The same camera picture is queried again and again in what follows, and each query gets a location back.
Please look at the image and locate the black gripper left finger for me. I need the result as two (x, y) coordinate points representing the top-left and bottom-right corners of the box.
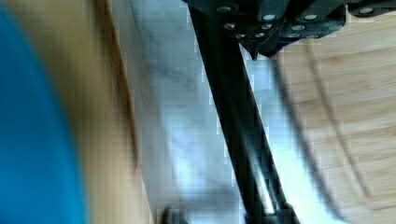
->
(183, 0), (289, 60)

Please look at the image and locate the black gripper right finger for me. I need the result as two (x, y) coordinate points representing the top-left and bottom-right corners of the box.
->
(260, 0), (395, 57)

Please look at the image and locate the blue blurred object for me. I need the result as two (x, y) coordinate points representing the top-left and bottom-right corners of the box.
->
(0, 6), (88, 224)

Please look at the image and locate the black drawer handle bar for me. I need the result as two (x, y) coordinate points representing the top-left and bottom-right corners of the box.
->
(190, 7), (301, 224)

